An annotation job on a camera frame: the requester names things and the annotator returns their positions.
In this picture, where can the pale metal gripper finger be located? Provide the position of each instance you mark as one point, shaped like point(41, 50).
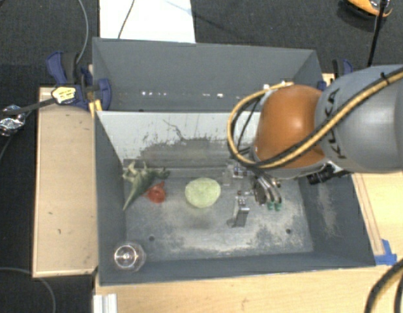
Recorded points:
point(235, 172)
point(240, 211)

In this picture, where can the pale green round sponge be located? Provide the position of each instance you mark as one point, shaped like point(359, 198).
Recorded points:
point(202, 192)

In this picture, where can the grey metal bin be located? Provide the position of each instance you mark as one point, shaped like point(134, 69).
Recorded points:
point(195, 233)

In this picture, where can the small red toy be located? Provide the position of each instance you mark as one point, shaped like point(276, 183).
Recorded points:
point(156, 193)

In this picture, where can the green toy dinosaur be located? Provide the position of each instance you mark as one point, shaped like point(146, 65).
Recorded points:
point(141, 181)

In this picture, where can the clear glass cup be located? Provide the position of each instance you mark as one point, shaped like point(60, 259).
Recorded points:
point(128, 256)

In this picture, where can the pale wood board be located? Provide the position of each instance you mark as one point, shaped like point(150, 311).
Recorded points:
point(64, 187)

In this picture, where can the black cylinder on white bracket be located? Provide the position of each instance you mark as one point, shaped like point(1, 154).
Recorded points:
point(322, 175)

